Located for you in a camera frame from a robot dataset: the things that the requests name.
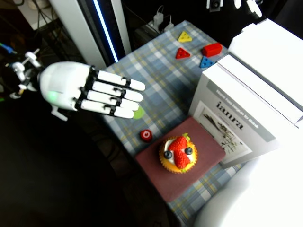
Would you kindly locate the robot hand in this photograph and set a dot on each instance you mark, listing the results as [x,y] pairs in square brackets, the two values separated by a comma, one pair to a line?
[64,82]
[255,9]

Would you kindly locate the dark maroon flat book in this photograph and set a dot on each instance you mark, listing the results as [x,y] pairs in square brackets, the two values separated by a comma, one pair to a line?
[154,170]

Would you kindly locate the plain white spine book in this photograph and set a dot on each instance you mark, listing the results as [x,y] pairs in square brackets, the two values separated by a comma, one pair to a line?
[225,132]

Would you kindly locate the large white box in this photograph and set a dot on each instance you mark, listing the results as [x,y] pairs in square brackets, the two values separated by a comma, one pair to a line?
[272,42]

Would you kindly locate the white column blue light strip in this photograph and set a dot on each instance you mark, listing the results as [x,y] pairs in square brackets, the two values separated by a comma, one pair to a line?
[71,28]

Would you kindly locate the red rectangular wooden block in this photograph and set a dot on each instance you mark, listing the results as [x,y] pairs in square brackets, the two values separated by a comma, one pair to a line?
[211,49]

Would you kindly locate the blue triangle block three holes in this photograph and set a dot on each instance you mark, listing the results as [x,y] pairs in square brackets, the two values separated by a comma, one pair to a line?
[206,63]

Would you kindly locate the yellow triangle block three holes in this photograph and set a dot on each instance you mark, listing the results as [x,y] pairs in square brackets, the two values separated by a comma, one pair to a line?
[185,37]

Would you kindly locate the light green round disc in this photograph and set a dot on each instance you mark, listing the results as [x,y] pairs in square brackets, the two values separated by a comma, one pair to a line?
[140,113]

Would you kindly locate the red triangle block three holes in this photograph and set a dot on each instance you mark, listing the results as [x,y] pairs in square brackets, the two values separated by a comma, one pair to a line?
[182,54]

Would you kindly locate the white power strip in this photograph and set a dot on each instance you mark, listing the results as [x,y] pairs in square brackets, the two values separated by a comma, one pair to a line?
[163,24]

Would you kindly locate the blue plaid tablecloth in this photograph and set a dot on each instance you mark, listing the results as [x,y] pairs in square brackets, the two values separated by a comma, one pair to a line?
[161,78]

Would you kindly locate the red round push button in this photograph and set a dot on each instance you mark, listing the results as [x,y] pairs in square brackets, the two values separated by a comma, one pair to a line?
[146,135]

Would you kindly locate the strawberry blueberry toy cupcake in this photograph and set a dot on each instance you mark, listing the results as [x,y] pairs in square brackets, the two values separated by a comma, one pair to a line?
[178,156]

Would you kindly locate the large white rounded shell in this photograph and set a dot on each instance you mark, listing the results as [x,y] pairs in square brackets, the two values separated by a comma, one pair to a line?
[255,194]

